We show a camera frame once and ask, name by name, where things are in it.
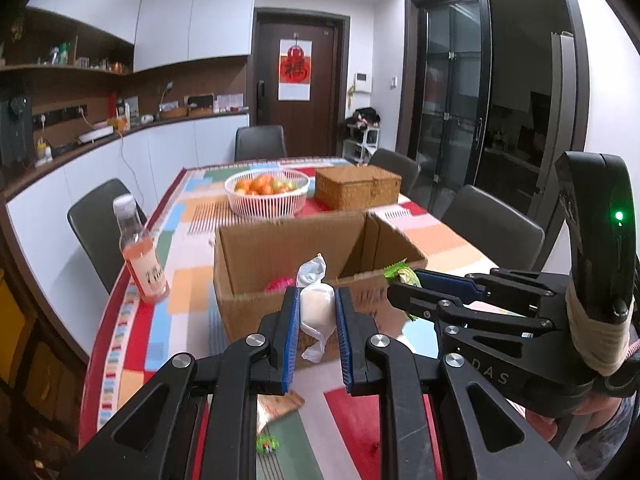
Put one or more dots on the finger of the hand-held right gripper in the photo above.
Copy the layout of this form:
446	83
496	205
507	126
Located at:
425	305
450	284

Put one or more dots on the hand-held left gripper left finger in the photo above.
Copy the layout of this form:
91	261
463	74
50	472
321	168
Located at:
287	340

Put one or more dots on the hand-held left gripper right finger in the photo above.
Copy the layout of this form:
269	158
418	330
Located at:
345	340

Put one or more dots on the green lollipop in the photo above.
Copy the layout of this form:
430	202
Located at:
400	275

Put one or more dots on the white snack packet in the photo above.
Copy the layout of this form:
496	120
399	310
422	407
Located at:
316	305

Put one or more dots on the brown cardboard box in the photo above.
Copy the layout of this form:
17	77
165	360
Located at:
245	310

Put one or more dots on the long pink snack packet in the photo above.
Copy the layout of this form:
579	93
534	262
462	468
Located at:
280	284

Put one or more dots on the person's right hand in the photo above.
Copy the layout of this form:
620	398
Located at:
540	417

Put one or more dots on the gold snack packet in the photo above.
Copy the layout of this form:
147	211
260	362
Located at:
280	407

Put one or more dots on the dark grey dining chair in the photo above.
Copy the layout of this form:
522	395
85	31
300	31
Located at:
495	230
395	170
95	220
260	142

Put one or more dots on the small green wrapped candy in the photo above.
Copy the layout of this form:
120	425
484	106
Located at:
268	444

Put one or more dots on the woven wicker basket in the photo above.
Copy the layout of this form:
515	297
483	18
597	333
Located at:
357	190

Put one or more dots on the white plastic fruit basket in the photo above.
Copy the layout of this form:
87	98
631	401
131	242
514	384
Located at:
265	205

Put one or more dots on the pile of orange fruits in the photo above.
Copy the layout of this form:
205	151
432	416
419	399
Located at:
260	185

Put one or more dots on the pink drink bottle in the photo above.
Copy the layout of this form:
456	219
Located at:
145	270

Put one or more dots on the black framed glass sliding door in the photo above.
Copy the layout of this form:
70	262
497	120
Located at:
450	95

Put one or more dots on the dark clothes pile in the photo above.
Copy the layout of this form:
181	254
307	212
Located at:
362	117

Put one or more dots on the dark wooden door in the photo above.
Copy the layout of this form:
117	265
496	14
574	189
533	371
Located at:
325	120

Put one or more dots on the white lower counter cabinets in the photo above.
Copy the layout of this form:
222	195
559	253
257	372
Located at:
170	155

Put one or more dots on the black countertop box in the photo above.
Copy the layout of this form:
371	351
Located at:
200	101

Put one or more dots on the small countertop wicker tray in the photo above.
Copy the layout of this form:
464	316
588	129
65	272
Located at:
174	112

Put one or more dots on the small desk lamp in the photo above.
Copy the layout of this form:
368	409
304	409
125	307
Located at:
167	87

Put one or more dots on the black water dispenser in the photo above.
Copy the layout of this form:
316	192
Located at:
15	130

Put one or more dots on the white wall intercom panel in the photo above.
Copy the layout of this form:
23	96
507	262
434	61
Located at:
362	82

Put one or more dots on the red and white wall calendar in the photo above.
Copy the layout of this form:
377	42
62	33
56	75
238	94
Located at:
295	70

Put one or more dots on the white upper wall cabinets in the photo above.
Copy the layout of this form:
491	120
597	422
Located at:
195	15

